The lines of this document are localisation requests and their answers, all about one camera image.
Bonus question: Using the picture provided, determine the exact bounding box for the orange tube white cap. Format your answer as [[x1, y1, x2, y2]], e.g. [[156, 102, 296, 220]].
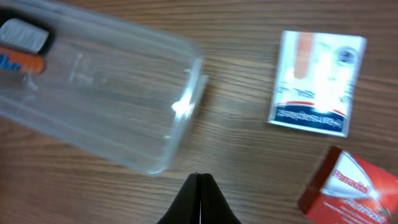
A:
[[1, 47, 45, 74]]

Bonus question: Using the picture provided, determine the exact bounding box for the white blue plaster box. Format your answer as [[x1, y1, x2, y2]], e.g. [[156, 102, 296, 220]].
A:
[[268, 30, 367, 138]]

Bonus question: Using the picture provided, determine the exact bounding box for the red Panadol box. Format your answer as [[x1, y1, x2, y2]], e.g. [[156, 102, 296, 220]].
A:
[[298, 146, 397, 224]]

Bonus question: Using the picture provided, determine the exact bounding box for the clear plastic container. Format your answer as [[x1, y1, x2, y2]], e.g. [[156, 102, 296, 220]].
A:
[[1, 1, 208, 175]]

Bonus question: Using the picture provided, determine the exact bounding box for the dark bottle white cap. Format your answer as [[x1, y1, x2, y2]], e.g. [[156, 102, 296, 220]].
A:
[[1, 7, 55, 55]]

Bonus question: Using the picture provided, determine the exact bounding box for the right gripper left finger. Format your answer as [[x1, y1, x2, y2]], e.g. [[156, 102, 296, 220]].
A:
[[157, 173, 200, 224]]

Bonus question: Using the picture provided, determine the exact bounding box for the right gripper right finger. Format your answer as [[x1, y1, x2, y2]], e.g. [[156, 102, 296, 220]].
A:
[[200, 174, 241, 224]]

